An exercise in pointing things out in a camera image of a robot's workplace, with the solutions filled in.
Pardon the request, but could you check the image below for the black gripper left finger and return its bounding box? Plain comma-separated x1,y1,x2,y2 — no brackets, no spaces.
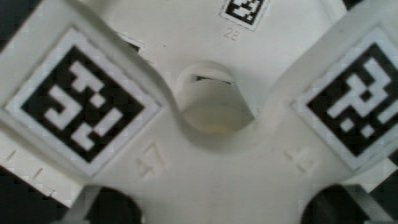
57,185,142,224

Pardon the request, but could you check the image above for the white cross-shaped table base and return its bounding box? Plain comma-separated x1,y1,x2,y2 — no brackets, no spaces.
0,0,398,224

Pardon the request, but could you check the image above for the white front fence bar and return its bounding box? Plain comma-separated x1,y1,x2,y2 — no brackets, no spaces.
0,131,83,207

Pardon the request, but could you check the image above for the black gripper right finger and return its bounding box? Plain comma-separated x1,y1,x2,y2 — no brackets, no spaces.
300,185,398,224

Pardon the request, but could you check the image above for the white round table top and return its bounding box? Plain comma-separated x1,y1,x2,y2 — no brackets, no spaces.
81,0,351,111

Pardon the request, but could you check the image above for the white cylindrical table leg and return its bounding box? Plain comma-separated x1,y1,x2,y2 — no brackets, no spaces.
174,61,254,135

